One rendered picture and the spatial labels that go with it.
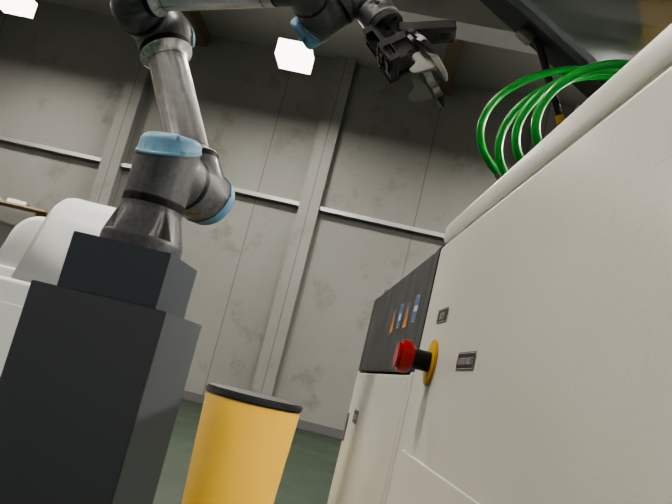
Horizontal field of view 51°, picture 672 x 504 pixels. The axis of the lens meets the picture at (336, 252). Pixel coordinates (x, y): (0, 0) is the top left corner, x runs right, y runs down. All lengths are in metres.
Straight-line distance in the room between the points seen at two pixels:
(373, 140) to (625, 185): 10.48
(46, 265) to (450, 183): 8.38
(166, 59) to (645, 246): 1.36
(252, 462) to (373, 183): 8.20
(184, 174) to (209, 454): 1.63
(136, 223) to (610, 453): 1.05
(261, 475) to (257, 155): 8.50
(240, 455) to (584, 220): 2.39
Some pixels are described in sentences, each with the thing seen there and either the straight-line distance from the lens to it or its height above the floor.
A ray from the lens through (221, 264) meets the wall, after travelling 10.61.
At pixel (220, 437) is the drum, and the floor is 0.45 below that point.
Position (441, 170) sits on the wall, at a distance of 10.75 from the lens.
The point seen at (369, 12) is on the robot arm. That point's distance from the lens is 1.47.
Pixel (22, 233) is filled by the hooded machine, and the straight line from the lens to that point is 6.67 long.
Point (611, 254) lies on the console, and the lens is 0.39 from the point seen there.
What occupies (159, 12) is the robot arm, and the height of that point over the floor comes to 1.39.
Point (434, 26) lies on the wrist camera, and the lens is 1.46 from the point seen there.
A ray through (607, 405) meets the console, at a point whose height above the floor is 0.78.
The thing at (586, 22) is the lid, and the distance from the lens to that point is 1.71.
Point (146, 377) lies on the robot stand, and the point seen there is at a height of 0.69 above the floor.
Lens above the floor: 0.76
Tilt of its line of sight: 10 degrees up
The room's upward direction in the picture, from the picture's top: 14 degrees clockwise
